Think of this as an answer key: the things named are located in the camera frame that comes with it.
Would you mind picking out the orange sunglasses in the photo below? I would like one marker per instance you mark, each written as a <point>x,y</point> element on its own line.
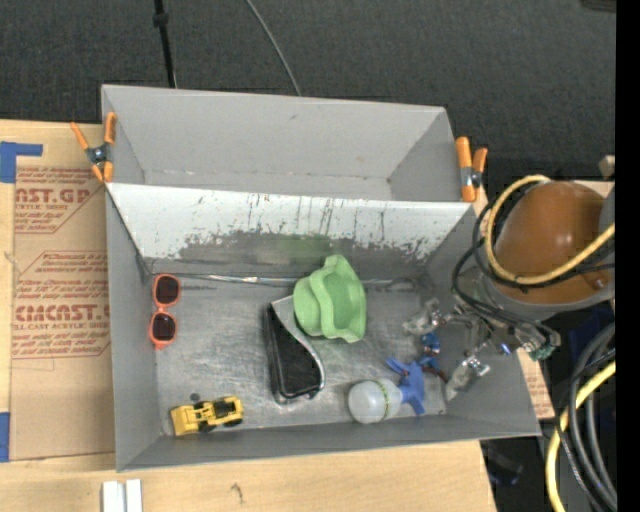
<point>165,310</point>

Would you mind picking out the blue and red toy figure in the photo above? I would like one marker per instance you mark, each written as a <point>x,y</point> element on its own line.
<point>430,347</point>

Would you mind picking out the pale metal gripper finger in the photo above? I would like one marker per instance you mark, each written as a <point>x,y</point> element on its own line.
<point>422,320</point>
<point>462,377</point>

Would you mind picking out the brown cardboard board red print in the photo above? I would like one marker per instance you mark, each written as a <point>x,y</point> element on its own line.
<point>60,300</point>

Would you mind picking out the yellow toy truck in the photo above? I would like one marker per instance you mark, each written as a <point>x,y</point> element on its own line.
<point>205,415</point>

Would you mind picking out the white light bulb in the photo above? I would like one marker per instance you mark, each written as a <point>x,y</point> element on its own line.
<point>370,400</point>

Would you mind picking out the green plastic hat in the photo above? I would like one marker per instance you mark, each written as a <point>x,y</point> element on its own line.
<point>335,300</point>

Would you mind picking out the grey metal bin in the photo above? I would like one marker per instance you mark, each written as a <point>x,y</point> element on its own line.
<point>225,345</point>

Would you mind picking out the blue plastic toy piece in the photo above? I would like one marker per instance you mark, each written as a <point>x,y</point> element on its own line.
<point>412,385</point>

